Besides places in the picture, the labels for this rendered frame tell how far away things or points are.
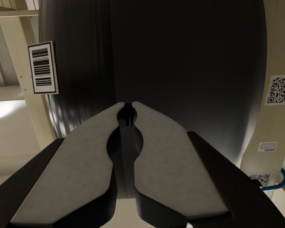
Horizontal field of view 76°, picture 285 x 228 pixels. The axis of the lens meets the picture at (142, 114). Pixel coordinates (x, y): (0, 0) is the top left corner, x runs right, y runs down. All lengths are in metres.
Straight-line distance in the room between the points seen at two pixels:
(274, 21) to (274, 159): 0.36
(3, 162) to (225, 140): 4.56
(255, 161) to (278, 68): 0.26
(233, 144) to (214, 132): 0.04
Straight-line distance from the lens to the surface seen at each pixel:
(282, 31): 0.51
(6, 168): 4.76
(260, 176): 0.67
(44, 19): 0.28
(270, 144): 0.61
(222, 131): 0.25
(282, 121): 0.59
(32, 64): 0.27
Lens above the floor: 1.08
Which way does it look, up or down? 24 degrees up
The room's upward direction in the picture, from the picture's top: 177 degrees clockwise
